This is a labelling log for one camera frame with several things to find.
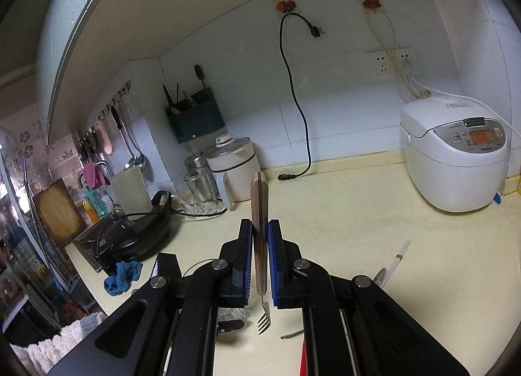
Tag white rice cooker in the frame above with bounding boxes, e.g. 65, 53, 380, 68
399, 96, 509, 213

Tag white wall socket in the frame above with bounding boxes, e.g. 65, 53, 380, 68
365, 48, 420, 80

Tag steel ladle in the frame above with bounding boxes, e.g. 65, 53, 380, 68
111, 105, 146, 169

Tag wooden-handled steel fork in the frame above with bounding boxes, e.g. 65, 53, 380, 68
249, 171, 273, 336

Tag white cup with ladles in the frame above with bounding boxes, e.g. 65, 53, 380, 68
109, 165, 153, 214

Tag black power cable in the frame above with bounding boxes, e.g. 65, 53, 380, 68
278, 12, 325, 181

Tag black electric griddle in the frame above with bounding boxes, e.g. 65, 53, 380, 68
98, 191, 184, 263

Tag white electric kettle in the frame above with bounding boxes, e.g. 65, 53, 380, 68
205, 136, 261, 210

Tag teal wall utensil holder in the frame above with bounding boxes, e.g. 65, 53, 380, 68
165, 88, 226, 145

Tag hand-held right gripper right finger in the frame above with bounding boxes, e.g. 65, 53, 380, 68
267, 219, 469, 376

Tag glass jar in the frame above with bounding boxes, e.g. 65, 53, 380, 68
183, 170, 216, 206

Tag white power cable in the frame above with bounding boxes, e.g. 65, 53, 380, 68
368, 10, 521, 136

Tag pink hanging spatula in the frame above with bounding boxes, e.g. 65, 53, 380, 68
100, 121, 115, 156

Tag chopsticks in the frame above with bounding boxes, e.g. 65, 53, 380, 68
380, 239, 412, 287

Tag orange bottle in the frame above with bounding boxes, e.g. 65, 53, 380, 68
83, 199, 99, 224

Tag person's left forearm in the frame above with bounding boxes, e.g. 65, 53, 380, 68
8, 311, 106, 376

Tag frosted cabinet door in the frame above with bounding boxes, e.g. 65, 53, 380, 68
36, 0, 135, 146

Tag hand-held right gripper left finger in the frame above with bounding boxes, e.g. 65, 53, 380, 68
49, 219, 255, 376

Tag green bottle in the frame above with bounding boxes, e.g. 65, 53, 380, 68
90, 188, 107, 216

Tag metal storage rack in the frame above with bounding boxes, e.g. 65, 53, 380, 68
0, 128, 82, 320

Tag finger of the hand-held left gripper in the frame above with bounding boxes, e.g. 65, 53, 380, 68
219, 320, 246, 335

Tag blue cloth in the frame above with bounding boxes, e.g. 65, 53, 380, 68
104, 261, 144, 295

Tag pink cloth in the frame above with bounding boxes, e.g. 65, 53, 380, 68
83, 162, 107, 189

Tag steel faucet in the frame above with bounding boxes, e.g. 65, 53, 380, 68
77, 160, 112, 189

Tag wooden cutting board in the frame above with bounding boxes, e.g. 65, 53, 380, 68
32, 178, 87, 248

